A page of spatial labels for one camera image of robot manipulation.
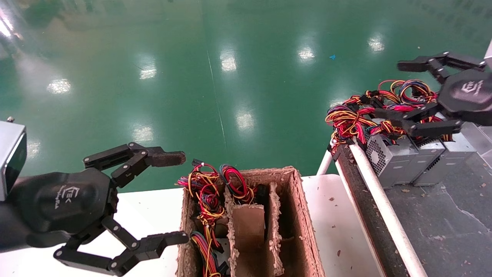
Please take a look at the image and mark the red yellow black wire bundle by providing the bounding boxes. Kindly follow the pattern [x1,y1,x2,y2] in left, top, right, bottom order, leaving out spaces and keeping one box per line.
[367,117,408,145]

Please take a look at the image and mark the dark felt side strip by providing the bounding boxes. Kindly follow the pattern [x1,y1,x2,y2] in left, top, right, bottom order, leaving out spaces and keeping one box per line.
[336,146,410,277]

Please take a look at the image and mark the brown pulp cardboard box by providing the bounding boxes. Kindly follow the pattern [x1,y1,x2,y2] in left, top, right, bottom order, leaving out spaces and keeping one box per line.
[177,166,325,277]

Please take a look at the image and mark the red blue looped wire bundle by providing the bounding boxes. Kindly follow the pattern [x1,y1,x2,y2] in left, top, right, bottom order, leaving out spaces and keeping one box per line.
[220,164,269,205]

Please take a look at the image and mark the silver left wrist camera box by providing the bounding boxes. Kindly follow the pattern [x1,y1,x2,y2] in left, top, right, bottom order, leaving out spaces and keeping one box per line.
[0,117,27,201]

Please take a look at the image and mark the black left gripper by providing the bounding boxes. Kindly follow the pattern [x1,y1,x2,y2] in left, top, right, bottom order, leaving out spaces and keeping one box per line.
[8,142,189,277]

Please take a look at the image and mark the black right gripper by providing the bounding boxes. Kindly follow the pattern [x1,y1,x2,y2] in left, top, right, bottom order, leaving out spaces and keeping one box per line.
[373,51,492,139]

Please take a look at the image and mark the grey metal power supply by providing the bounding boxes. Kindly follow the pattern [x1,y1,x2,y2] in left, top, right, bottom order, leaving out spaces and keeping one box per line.
[400,137,446,184]

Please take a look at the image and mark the multicolour striped wire bundle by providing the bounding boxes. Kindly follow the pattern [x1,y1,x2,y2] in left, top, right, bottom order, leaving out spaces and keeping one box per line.
[190,230,231,277]

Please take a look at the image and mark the red wires black connectors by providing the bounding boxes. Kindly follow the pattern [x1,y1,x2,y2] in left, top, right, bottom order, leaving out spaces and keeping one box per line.
[346,90,389,114]

